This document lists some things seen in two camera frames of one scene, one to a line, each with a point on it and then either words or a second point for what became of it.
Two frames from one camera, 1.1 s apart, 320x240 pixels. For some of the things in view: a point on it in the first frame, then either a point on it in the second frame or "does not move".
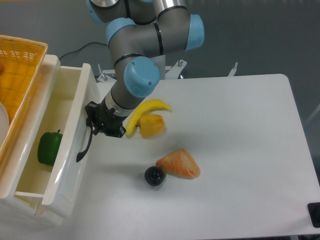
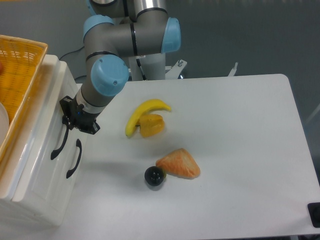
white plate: [4, 122] does not move
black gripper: [99, 116] → [81, 118]
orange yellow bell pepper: [151, 125] does not move
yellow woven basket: [21, 60] does not move
